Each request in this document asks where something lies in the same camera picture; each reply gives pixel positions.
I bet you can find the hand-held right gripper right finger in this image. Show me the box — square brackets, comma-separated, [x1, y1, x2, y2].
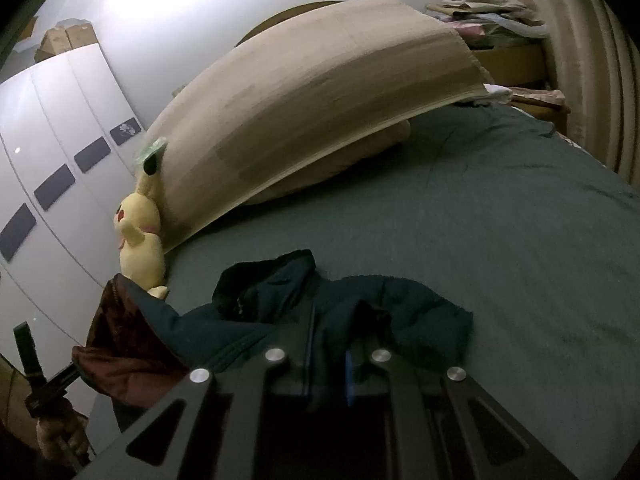
[344, 342, 578, 480]

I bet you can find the beige curtain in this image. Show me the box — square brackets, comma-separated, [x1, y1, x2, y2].
[520, 0, 640, 186]

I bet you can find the pile of clothes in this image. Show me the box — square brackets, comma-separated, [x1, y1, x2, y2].
[425, 0, 551, 41]

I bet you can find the beige pillow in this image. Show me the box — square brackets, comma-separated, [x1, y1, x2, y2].
[245, 120, 413, 207]

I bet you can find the person's left hand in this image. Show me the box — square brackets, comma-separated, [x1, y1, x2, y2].
[36, 402, 92, 471]

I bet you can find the wooden shelf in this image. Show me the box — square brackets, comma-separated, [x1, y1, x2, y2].
[470, 40, 571, 131]

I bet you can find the bed with grey-blue sheet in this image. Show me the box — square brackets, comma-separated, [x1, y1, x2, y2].
[87, 102, 640, 480]

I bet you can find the beige striped folded mat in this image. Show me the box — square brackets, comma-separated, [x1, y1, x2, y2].
[145, 0, 493, 256]

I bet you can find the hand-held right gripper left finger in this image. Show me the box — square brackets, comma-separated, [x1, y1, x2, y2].
[87, 305, 321, 480]

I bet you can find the white wardrobe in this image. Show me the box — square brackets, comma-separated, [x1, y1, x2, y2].
[0, 42, 151, 361]

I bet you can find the navy padded jacket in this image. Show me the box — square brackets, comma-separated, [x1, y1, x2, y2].
[71, 249, 473, 411]

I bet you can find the brown paper bag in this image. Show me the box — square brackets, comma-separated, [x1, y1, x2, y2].
[510, 87, 571, 111]

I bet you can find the wooden headboard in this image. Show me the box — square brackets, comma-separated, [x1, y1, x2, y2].
[235, 1, 346, 48]

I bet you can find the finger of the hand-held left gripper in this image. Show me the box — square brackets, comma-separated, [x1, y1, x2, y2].
[42, 364, 80, 397]
[14, 322, 42, 377]

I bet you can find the yellow plush toy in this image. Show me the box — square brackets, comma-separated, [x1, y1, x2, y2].
[115, 137, 170, 301]

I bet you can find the cardboard box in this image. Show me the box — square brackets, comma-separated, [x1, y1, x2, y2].
[35, 27, 70, 61]
[65, 20, 95, 51]

